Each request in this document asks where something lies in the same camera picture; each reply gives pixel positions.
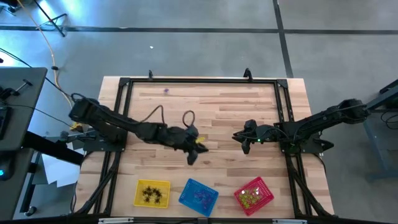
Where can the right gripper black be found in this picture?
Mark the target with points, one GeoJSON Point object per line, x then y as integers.
{"type": "Point", "coordinates": [261, 133]}

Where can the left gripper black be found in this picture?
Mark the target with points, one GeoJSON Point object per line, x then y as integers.
{"type": "Point", "coordinates": [182, 138]}

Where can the blue plastic slotted basket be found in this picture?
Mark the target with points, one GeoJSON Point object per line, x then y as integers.
{"type": "Point", "coordinates": [186, 186]}

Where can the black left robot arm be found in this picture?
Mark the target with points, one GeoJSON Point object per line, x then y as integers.
{"type": "Point", "coordinates": [109, 119]}

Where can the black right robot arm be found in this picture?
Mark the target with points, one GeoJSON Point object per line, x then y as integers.
{"type": "Point", "coordinates": [323, 119]}

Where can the red plastic slotted basket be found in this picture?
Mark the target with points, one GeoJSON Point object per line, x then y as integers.
{"type": "Point", "coordinates": [264, 186]}

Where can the yellow plastic slotted basket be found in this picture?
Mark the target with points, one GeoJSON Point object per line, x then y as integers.
{"type": "Point", "coordinates": [139, 186]}

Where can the black table edge clamp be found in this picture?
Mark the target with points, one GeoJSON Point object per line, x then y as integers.
{"type": "Point", "coordinates": [247, 73]}
{"type": "Point", "coordinates": [150, 74]}

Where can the white paper sheets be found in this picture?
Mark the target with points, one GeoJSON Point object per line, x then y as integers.
{"type": "Point", "coordinates": [59, 171]}

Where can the black desk support beam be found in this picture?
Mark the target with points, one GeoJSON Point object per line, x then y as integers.
{"type": "Point", "coordinates": [53, 147]}

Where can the black caster wheel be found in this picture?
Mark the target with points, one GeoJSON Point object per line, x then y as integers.
{"type": "Point", "coordinates": [30, 211]}

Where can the grey desk top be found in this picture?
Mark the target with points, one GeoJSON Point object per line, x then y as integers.
{"type": "Point", "coordinates": [21, 118]}

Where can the black desk device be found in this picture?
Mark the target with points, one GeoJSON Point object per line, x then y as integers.
{"type": "Point", "coordinates": [3, 123]}

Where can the black desk clamp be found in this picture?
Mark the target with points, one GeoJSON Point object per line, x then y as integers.
{"type": "Point", "coordinates": [7, 92]}

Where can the black tripod stand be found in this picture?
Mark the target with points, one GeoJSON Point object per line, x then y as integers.
{"type": "Point", "coordinates": [49, 17]}

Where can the black equipment base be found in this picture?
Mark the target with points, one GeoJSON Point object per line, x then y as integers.
{"type": "Point", "coordinates": [11, 7]}

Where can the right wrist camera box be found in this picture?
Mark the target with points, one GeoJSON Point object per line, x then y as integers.
{"type": "Point", "coordinates": [250, 124]}

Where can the black aluminium rail frame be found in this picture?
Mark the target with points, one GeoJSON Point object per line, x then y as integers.
{"type": "Point", "coordinates": [202, 81]}

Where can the silver metal bracket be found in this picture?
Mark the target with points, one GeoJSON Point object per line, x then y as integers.
{"type": "Point", "coordinates": [289, 221]}
{"type": "Point", "coordinates": [115, 220]}

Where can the blue-grey metal cart frame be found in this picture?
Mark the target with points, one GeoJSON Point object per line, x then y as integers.
{"type": "Point", "coordinates": [373, 137]}

